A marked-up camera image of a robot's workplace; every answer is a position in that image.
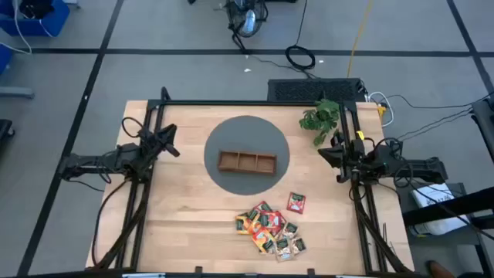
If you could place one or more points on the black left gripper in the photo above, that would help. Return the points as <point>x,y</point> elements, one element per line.
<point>154,143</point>

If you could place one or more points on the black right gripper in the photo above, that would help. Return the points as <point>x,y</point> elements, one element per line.
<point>335,157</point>

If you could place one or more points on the red strawberry tea bag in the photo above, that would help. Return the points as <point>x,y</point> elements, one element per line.
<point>263,206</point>
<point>296,202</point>
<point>273,222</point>

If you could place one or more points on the beige vanilla cinnamon tea bag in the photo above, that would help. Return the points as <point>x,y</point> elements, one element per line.
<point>290,230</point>
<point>298,245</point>
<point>283,249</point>

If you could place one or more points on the orange mango tea bag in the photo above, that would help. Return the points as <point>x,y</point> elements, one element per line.
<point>242,224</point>
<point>263,240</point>
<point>252,216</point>

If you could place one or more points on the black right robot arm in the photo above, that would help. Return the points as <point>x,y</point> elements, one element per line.
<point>424,170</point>

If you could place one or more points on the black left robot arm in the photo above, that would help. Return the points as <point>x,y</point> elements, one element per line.
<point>96,162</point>

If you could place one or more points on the green leafy plant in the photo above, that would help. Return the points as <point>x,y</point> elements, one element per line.
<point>320,117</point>

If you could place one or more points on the black computer case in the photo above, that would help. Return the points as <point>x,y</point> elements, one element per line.
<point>316,90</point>

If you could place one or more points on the grey side table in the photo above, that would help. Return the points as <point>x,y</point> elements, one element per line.
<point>404,197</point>

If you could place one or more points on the round grey woven placemat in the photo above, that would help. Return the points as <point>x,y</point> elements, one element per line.
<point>247,131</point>

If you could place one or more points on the wooden three-compartment tray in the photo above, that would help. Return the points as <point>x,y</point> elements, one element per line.
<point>247,162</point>

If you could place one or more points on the white paper booklet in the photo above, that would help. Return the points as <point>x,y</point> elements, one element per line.
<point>430,193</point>

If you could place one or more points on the black table clamp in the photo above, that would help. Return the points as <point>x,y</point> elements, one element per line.
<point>198,270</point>
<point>310,272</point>

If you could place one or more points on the black metal bar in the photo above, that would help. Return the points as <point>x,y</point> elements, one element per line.
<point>463,204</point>

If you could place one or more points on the person's shoe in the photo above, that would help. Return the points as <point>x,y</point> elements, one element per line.
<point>440,269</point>

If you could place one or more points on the grey cart base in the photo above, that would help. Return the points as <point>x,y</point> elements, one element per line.
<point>15,92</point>

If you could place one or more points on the blue bin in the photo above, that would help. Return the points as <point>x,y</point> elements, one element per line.
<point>4,58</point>
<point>46,23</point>

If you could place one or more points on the black bag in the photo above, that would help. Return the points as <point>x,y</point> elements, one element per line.
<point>36,7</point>

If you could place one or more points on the black aluminium table frame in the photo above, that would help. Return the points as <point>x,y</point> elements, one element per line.
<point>231,102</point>

